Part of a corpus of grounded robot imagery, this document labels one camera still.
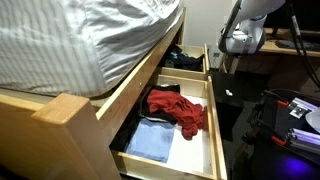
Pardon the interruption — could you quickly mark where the wooden drawer holding blue cloth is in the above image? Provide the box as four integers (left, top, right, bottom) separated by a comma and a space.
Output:
157, 43, 212, 82

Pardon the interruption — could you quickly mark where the red crumpled cloth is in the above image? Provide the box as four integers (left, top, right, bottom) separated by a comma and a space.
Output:
146, 88, 210, 141

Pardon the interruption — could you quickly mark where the grey crumpled cloth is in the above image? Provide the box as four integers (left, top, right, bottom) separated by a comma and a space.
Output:
164, 59, 176, 69

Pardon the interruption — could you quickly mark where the light blue folded cloth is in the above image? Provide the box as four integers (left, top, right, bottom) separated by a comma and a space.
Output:
125, 118, 177, 164

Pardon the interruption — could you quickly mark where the pale drawer lining sheet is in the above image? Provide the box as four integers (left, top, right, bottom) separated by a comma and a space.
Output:
165, 95, 214, 175

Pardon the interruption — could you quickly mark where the wooden drawer holding red cloth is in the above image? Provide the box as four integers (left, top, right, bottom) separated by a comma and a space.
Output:
109, 74, 229, 180

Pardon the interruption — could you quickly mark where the black floor box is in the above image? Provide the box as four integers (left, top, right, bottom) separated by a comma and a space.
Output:
211, 71, 245, 142

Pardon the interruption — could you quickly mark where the orange black bar clamp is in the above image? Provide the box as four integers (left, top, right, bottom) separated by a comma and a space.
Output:
253, 117, 289, 147
263, 91, 290, 109

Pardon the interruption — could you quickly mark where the wooden desk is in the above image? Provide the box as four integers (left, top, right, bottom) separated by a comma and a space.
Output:
228, 27, 320, 92

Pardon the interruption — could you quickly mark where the black keyboard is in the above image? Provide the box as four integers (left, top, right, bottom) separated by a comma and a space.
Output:
275, 39, 320, 53

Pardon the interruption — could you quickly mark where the aluminium extrusion bar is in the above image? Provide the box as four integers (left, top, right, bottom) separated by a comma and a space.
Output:
287, 97, 320, 120
287, 127, 320, 156

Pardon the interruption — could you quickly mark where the black monitor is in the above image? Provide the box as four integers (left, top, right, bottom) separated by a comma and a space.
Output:
264, 0, 320, 38

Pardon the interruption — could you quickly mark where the wooden bed frame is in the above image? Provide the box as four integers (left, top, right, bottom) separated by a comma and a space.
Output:
0, 7, 188, 180

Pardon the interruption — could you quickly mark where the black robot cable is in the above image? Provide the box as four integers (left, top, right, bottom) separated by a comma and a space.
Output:
264, 0, 320, 103

